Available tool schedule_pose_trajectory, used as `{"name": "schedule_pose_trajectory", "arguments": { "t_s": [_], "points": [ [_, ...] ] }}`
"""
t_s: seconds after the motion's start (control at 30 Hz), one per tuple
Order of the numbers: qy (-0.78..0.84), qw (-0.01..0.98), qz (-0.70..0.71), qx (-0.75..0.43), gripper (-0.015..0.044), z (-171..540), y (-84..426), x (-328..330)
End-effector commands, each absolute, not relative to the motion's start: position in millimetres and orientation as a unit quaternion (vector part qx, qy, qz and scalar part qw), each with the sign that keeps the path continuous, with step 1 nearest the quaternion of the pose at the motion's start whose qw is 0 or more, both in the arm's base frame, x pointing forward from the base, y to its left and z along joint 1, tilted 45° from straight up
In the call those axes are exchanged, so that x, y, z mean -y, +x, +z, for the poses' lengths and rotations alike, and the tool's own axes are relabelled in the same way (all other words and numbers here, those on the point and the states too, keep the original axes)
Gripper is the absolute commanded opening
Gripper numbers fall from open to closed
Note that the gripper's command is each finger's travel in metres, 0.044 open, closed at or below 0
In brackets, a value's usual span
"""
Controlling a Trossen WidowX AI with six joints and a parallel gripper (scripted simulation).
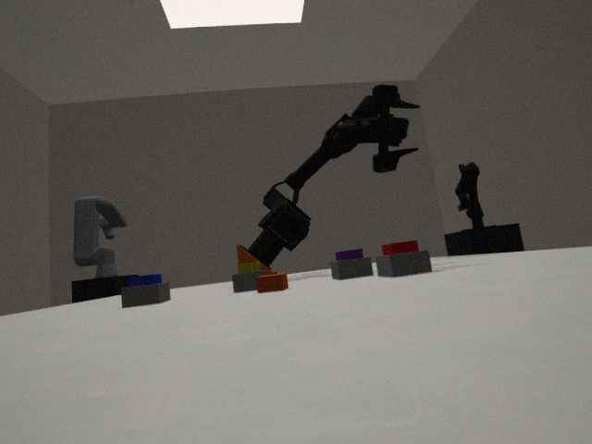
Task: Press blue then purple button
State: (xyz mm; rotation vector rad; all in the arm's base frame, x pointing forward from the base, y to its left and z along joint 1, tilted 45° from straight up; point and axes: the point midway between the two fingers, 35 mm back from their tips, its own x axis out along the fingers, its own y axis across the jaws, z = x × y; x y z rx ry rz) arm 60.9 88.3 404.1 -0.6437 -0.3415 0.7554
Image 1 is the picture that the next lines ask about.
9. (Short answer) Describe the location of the purple button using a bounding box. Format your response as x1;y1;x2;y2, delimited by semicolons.
330;249;374;280

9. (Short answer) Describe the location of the blue button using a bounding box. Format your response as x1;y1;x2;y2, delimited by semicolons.
121;274;171;308

